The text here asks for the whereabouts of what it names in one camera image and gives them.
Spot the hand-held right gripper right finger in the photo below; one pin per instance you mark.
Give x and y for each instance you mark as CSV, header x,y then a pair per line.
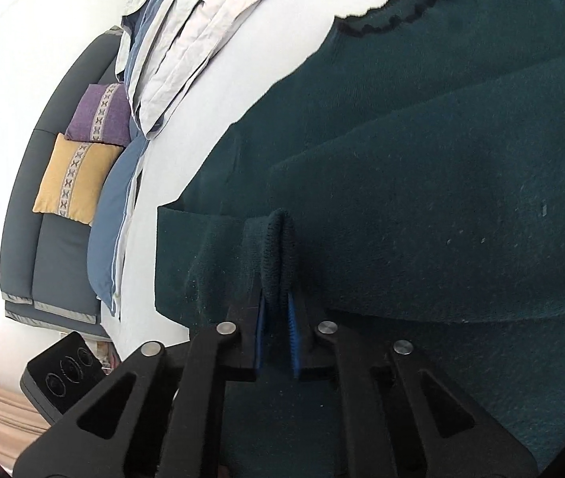
x,y
294,336

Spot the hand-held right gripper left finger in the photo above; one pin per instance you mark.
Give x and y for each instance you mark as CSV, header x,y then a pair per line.
x,y
260,331

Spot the dark green sweater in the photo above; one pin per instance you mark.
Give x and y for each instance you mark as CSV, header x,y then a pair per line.
x,y
411,159

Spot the pile of folded clothes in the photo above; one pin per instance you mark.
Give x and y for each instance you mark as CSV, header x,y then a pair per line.
x,y
163,59

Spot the black device with round dials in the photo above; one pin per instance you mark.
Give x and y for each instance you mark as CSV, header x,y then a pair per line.
x,y
63,373

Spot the grey sofa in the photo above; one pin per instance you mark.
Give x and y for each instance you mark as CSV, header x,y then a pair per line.
x,y
58,209

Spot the yellow patterned cushion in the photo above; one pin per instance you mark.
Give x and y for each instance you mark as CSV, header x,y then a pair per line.
x,y
74,179

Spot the purple patterned cushion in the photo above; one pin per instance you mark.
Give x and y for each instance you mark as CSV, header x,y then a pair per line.
x,y
98,112

